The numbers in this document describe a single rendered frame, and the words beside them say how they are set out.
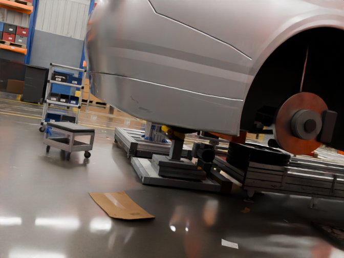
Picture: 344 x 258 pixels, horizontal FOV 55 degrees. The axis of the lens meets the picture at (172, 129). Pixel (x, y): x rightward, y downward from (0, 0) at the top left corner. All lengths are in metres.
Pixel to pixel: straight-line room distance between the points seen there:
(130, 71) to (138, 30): 0.17
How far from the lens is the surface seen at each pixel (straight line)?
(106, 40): 1.47
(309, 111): 1.75
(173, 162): 3.32
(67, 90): 9.34
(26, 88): 9.38
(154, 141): 4.43
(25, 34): 13.11
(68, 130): 3.62
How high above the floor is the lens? 0.86
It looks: 6 degrees down
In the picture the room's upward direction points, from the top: 11 degrees clockwise
